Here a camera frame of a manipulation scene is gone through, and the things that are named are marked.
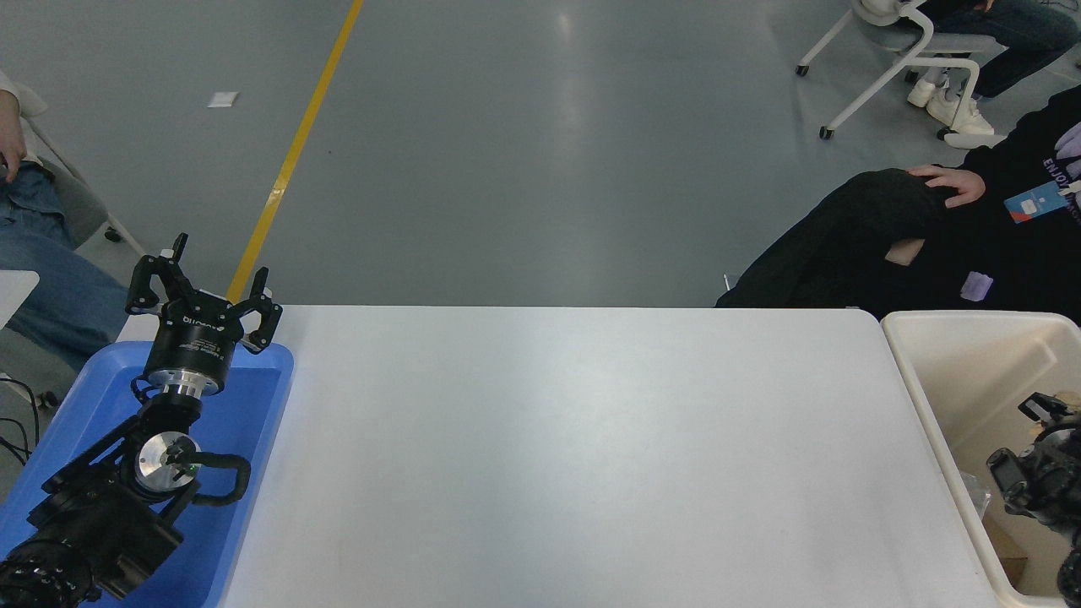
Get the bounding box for blue name badge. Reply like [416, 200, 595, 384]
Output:
[1005, 179, 1073, 223]

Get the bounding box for brown cardboard piece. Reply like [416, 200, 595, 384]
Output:
[982, 513, 1028, 585]

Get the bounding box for clear plastic wrapper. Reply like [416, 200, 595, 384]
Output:
[959, 470, 991, 518]

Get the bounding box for person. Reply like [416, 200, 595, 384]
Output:
[714, 84, 1081, 326]
[0, 69, 133, 372]
[907, 0, 1081, 150]

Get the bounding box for person's hand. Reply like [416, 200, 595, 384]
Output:
[907, 165, 987, 209]
[0, 89, 29, 183]

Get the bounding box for blue plastic tray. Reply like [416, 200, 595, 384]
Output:
[0, 340, 294, 608]

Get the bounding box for white board corner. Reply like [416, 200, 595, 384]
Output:
[0, 270, 39, 327]

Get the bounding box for white frame office chair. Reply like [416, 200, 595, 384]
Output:
[794, 0, 1008, 141]

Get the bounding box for grey office chair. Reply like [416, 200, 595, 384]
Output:
[15, 84, 146, 259]

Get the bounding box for black cables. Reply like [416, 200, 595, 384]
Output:
[0, 376, 58, 468]

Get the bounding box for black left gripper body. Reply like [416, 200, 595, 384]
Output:
[143, 291, 247, 381]

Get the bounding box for large pale plastic bin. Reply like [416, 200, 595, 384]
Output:
[880, 310, 1081, 608]

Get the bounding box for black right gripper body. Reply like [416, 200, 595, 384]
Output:
[1022, 422, 1081, 521]

